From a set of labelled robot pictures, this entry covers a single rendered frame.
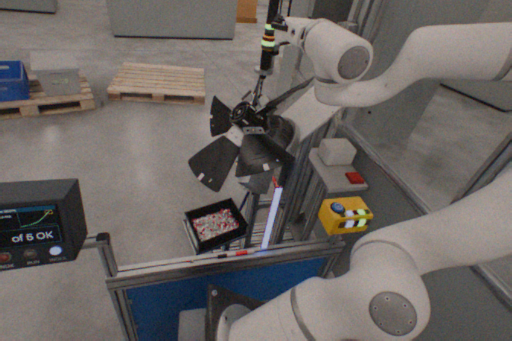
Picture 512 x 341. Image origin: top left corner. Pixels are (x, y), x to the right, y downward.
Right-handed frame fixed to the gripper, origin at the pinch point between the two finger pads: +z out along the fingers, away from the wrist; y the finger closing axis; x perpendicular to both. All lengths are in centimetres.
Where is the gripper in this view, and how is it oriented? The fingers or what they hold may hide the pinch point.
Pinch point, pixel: (293, 21)
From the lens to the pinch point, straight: 81.5
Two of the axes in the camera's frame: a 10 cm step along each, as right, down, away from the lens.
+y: 9.6, -0.3, 2.7
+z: -2.4, -6.0, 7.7
